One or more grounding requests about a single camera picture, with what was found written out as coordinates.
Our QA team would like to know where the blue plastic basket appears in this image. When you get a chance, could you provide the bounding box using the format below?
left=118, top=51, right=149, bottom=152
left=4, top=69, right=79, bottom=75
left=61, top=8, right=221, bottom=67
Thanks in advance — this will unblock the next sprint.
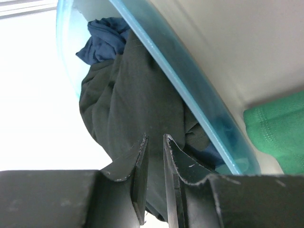
left=56, top=0, right=261, bottom=174

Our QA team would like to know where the black t shirt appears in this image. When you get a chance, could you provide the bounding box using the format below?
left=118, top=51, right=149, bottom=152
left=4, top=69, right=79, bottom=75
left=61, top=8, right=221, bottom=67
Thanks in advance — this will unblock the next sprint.
left=79, top=31, right=211, bottom=221

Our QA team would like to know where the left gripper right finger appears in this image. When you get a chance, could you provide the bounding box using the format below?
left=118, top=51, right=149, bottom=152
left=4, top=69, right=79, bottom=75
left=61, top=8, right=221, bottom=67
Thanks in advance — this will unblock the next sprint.
left=163, top=134, right=304, bottom=228

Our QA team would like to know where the green t shirt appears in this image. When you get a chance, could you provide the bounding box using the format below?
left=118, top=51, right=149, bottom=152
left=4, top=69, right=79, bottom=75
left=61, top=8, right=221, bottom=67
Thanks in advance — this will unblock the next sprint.
left=243, top=91, right=304, bottom=174

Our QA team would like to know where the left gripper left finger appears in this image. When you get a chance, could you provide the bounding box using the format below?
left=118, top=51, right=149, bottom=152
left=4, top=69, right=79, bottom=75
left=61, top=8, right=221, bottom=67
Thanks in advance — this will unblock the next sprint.
left=0, top=136, right=149, bottom=228

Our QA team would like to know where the navy blue garment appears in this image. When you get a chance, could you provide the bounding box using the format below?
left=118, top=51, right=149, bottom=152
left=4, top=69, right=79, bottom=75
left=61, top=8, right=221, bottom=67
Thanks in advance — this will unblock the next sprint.
left=76, top=17, right=130, bottom=65

